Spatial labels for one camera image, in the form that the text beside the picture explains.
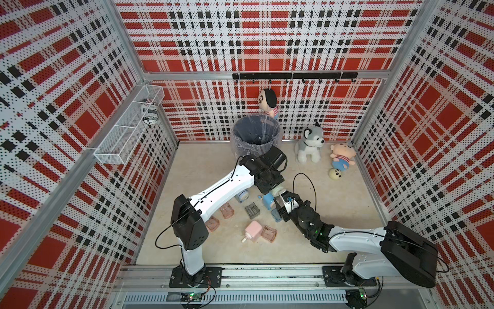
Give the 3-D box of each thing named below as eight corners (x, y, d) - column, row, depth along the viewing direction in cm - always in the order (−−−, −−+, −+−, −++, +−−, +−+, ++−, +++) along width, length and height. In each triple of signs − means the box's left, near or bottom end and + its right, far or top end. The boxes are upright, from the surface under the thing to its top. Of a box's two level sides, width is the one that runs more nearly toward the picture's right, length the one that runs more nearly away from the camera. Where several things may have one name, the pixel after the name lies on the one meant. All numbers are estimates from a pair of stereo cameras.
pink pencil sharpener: (241, 241, 84) (240, 236, 78) (253, 224, 89) (252, 218, 83) (251, 248, 82) (251, 243, 77) (262, 231, 87) (263, 225, 81)
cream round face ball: (334, 182, 104) (336, 177, 101) (327, 174, 108) (329, 169, 104) (340, 178, 106) (343, 173, 102) (333, 171, 109) (335, 166, 106)
